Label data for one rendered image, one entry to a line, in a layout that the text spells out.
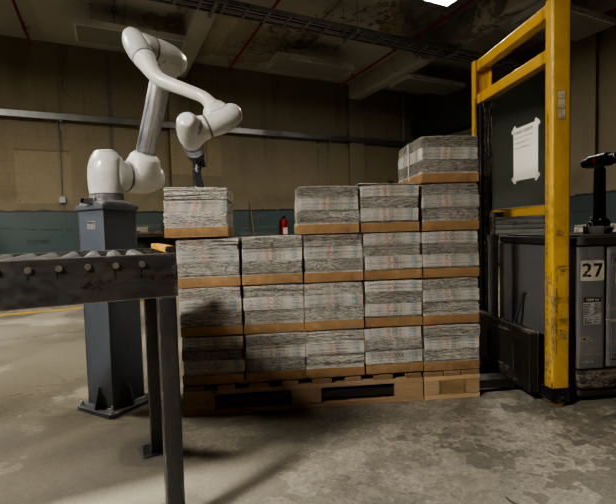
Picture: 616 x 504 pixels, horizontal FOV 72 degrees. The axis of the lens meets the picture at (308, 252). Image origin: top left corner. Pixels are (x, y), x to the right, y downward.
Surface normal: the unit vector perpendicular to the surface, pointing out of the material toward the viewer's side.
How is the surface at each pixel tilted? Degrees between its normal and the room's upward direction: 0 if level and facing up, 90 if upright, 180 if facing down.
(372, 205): 90
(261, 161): 90
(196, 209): 90
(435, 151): 90
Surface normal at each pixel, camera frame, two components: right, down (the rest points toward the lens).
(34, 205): 0.43, 0.04
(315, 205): 0.10, 0.05
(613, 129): -0.90, 0.04
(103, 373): -0.47, 0.06
